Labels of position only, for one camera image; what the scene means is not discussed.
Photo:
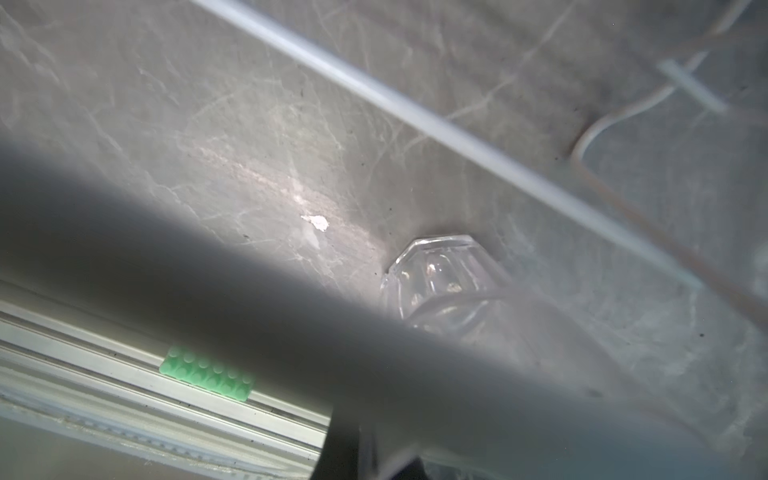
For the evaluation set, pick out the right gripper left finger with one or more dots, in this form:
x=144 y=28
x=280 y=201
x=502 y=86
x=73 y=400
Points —
x=339 y=456

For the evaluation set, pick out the green terminal connector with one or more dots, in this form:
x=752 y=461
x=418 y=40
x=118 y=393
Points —
x=200 y=371

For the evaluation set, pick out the white wire dish rack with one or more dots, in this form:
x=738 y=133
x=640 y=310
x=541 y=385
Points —
x=644 y=239

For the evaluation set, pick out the clear glass cup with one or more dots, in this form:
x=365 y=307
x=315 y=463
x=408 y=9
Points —
x=451 y=287

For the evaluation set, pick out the aluminium front rail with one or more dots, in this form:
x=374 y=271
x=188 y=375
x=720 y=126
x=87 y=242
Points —
x=74 y=374

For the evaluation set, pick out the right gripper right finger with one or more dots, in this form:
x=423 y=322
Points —
x=413 y=471

